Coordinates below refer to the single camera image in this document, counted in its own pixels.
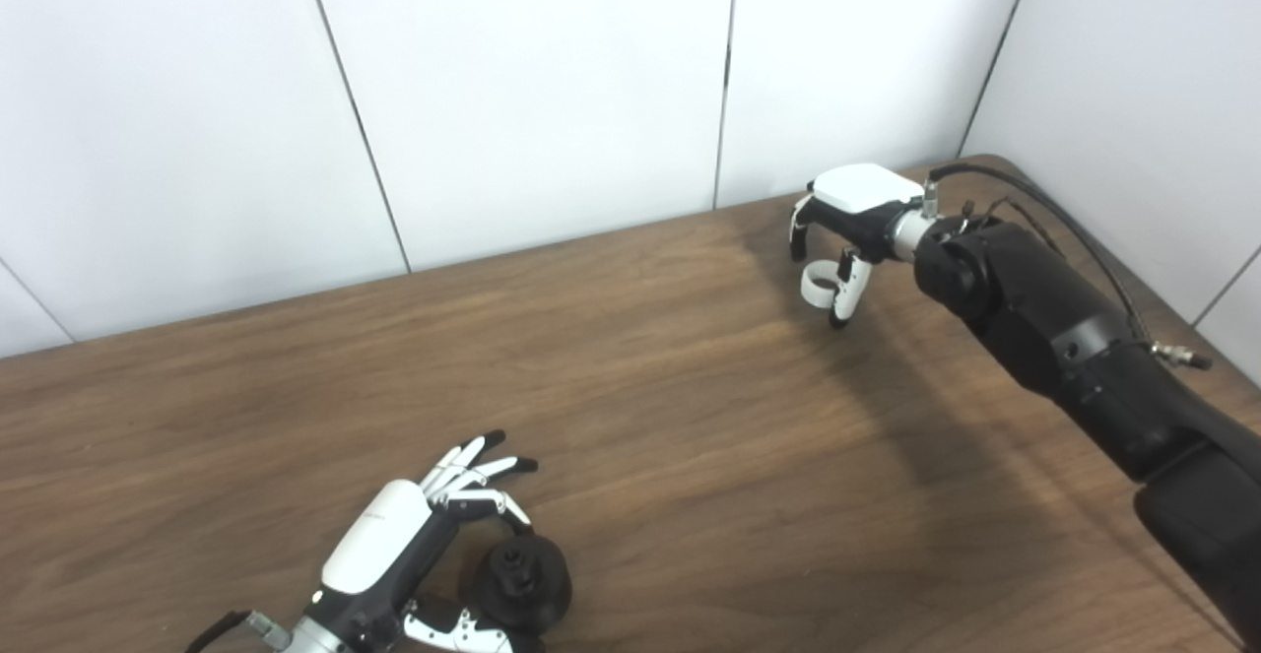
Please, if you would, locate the round black plastic part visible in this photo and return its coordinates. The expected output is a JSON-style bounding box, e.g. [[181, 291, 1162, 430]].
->
[[459, 535, 573, 632]]

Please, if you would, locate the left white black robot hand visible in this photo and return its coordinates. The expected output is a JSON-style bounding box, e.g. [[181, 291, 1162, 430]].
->
[[310, 429, 545, 653]]

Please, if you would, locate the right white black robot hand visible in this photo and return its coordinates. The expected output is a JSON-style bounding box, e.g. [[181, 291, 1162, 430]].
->
[[788, 163, 927, 329]]

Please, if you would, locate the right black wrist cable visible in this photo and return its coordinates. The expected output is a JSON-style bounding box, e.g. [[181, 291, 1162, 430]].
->
[[921, 163, 1215, 371]]

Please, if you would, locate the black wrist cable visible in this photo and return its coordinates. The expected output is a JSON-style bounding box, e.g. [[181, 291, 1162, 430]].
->
[[185, 610, 297, 653], [921, 163, 1215, 371]]

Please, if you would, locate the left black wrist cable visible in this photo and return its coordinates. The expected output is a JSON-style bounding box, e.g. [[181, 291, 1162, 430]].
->
[[185, 610, 297, 653]]

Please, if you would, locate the white plastic ring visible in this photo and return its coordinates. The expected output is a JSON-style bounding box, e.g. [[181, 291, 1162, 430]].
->
[[800, 264, 844, 311]]

